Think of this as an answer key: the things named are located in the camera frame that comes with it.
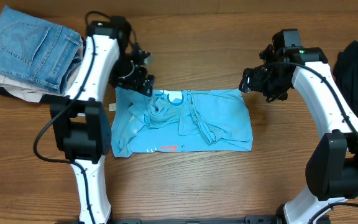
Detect folded blue denim jeans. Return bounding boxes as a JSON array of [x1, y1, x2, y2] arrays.
[[0, 6, 83, 94]]

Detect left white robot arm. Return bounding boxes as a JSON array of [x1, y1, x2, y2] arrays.
[[50, 16, 155, 223]]

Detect folded white garment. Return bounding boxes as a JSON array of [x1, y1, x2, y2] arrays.
[[0, 44, 84, 96]]

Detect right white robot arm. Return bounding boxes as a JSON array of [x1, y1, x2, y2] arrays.
[[239, 44, 358, 223]]

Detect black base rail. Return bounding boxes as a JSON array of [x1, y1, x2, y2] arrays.
[[54, 214, 332, 224]]

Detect folded black garment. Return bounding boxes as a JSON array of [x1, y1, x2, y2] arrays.
[[0, 87, 55, 103]]

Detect light blue printed t-shirt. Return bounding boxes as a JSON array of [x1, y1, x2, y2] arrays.
[[111, 88, 253, 157]]

